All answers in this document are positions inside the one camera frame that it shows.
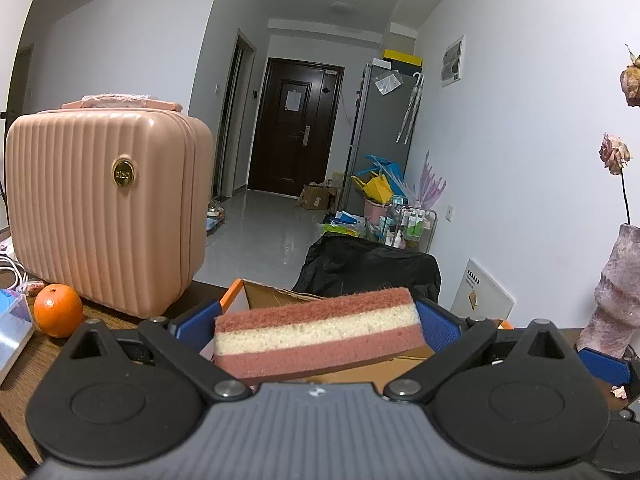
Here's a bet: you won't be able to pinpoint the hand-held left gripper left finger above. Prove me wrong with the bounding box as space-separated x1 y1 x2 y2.
50 301 252 403

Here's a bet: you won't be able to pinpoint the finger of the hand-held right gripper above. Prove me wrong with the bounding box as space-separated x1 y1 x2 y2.
595 407 640 476
577 349 632 386

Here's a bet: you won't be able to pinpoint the blue plastic stool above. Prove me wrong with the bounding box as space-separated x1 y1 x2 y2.
365 155 406 196

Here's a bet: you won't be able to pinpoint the pink bucket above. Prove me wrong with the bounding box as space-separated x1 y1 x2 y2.
362 197 396 226

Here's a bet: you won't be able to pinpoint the folded clear umbrellas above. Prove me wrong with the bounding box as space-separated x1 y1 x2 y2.
396 72 425 145

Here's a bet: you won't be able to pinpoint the pink striped sponge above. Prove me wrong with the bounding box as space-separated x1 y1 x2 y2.
214 287 426 381

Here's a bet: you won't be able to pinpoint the white charger cable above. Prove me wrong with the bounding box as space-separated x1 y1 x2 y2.
0 255 32 292

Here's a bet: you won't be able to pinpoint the white flat box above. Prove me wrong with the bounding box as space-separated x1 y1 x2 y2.
450 258 516 322

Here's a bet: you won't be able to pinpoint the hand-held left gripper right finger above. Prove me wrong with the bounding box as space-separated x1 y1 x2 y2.
382 298 591 404

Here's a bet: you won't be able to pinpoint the pink ribbed suitcase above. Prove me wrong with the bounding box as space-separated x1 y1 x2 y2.
5 94 215 320

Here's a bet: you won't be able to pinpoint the grey refrigerator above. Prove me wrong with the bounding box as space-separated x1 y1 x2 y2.
345 62 425 216

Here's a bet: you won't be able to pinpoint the dark wooden door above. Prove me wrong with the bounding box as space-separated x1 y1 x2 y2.
248 57 345 197

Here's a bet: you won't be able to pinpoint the yellow bag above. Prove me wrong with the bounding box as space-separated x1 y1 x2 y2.
351 172 395 203

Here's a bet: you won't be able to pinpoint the wire cart with bottles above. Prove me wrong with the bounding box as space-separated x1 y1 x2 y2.
377 205 438 253

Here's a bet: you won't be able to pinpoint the side door frame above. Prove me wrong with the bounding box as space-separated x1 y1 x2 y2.
215 30 257 200

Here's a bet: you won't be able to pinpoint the brown cardboard box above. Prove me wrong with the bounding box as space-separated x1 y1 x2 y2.
299 183 338 211

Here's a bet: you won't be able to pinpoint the white wall panel box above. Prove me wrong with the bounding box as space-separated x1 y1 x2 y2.
440 35 467 88

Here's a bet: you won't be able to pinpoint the blue tissue pack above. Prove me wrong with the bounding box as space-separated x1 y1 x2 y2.
0 290 36 386

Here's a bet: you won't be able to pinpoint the clear plastic bag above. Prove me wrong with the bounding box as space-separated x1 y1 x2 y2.
374 72 403 96

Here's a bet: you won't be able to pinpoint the pink textured vase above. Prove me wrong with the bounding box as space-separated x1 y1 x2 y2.
575 222 640 359

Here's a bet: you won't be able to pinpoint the orange fruit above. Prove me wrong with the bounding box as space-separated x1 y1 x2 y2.
33 283 84 338

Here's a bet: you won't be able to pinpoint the purple feather wall decoration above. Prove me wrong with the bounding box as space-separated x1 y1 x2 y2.
417 150 448 211

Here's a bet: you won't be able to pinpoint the red cardboard box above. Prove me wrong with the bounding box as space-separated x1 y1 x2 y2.
200 278 513 386

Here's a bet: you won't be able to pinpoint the yellow and black box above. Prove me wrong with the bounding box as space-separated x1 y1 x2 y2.
382 49 425 67

